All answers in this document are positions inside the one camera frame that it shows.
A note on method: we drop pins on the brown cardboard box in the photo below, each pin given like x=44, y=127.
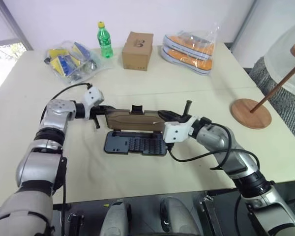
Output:
x=136, y=52

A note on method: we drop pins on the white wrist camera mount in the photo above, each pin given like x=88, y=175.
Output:
x=93, y=96
x=177, y=130

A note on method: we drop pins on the clear plastic bag of packets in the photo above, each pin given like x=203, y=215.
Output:
x=93, y=62

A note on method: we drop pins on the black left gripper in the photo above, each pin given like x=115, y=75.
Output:
x=97, y=111

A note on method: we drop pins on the green plastic bottle yellow cap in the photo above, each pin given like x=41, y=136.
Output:
x=104, y=40

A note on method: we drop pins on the grey window frame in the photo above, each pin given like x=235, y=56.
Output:
x=14, y=24

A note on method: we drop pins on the grey vertical wall post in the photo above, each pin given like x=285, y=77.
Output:
x=244, y=22

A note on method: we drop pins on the person in white shirt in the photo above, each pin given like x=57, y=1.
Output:
x=280, y=49

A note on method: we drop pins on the grey shoe with orange insole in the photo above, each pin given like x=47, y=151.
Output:
x=184, y=59
x=186, y=45

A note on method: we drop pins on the metal table leg bracket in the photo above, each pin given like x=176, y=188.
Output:
x=211, y=216

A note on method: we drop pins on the grey rounded robot leg cover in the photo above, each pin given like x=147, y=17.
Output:
x=177, y=218
x=115, y=218

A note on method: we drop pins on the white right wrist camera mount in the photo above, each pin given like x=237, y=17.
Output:
x=177, y=130

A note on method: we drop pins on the round wooden pedestal stand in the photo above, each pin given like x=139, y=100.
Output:
x=250, y=115

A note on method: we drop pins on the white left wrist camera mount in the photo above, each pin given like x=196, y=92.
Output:
x=93, y=96

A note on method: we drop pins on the blue yellow packet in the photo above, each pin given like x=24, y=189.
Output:
x=64, y=64
x=79, y=49

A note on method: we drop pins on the brown tool case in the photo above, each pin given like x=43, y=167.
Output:
x=132, y=120

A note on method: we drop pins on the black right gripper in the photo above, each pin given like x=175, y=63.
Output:
x=179, y=118

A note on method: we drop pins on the clear plastic shoe bag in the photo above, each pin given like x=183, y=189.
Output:
x=209, y=34

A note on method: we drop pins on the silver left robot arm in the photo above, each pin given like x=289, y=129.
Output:
x=39, y=167

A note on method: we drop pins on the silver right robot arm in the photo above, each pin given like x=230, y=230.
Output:
x=216, y=140

